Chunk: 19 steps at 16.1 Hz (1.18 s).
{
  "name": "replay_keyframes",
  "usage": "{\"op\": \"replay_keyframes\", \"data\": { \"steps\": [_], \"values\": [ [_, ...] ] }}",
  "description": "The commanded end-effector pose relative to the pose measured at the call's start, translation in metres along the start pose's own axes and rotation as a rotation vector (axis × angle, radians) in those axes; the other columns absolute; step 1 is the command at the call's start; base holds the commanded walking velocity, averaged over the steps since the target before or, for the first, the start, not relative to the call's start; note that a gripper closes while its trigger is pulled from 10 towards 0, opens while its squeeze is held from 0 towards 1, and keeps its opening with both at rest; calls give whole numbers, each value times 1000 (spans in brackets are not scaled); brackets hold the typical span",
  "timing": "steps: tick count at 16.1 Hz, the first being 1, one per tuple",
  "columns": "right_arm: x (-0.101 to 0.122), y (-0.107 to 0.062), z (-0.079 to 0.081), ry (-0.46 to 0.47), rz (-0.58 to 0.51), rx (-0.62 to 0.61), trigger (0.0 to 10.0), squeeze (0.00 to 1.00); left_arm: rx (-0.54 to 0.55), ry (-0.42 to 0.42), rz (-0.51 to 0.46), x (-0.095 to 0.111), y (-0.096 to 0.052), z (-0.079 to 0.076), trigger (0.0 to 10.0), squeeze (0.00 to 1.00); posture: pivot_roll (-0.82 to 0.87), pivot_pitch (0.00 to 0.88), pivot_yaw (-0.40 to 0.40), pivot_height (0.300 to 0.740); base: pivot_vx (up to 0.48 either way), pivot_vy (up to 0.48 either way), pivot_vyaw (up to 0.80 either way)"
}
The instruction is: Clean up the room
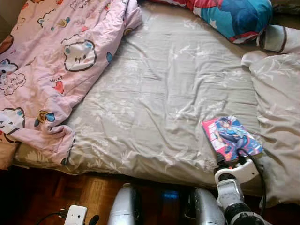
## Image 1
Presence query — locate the silver left robot leg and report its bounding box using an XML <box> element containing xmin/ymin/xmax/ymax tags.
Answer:
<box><xmin>107</xmin><ymin>184</ymin><xmax>143</xmax><ymax>225</ymax></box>

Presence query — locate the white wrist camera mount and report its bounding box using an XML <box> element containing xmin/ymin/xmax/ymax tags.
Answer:
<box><xmin>64</xmin><ymin>205</ymin><xmax>88</xmax><ymax>225</ymax></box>
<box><xmin>227</xmin><ymin>158</ymin><xmax>261</xmax><ymax>186</ymax></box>

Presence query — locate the silver robot leg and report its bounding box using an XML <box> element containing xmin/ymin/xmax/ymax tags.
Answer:
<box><xmin>107</xmin><ymin>184</ymin><xmax>143</xmax><ymax>225</ymax></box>
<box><xmin>187</xmin><ymin>187</ymin><xmax>225</xmax><ymax>225</ymax></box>

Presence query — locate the colourful comic book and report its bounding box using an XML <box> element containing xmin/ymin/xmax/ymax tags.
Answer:
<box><xmin>202</xmin><ymin>116</ymin><xmax>264</xmax><ymax>163</ymax></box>

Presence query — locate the grey floral duvet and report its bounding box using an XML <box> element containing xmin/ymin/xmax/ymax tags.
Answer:
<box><xmin>240</xmin><ymin>50</ymin><xmax>300</xmax><ymax>207</ymax></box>

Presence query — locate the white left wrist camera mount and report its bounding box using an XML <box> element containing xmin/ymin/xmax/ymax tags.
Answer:
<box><xmin>64</xmin><ymin>205</ymin><xmax>88</xmax><ymax>225</ymax></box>

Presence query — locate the pink cartoon print quilt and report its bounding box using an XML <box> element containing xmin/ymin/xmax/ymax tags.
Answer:
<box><xmin>0</xmin><ymin>0</ymin><xmax>143</xmax><ymax>165</ymax></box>

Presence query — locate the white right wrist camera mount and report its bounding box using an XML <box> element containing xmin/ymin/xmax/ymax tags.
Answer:
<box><xmin>227</xmin><ymin>158</ymin><xmax>261</xmax><ymax>186</ymax></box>

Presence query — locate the red white blue striped pillow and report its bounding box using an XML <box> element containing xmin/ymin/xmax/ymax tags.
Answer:
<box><xmin>150</xmin><ymin>0</ymin><xmax>273</xmax><ymax>44</ymax></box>

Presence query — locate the silver right robot leg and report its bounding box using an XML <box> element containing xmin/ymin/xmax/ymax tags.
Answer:
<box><xmin>187</xmin><ymin>187</ymin><xmax>225</xmax><ymax>225</ymax></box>

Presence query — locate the grey floral bed sheet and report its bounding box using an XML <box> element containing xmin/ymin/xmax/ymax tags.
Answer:
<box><xmin>14</xmin><ymin>0</ymin><xmax>300</xmax><ymax>188</ymax></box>

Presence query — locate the flat grey floral pillow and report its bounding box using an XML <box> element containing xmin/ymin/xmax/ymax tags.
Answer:
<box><xmin>272</xmin><ymin>0</ymin><xmax>300</xmax><ymax>15</ymax></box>

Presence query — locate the white bolster with dark stripe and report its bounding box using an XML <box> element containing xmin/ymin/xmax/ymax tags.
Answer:
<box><xmin>257</xmin><ymin>24</ymin><xmax>300</xmax><ymax>54</ymax></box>

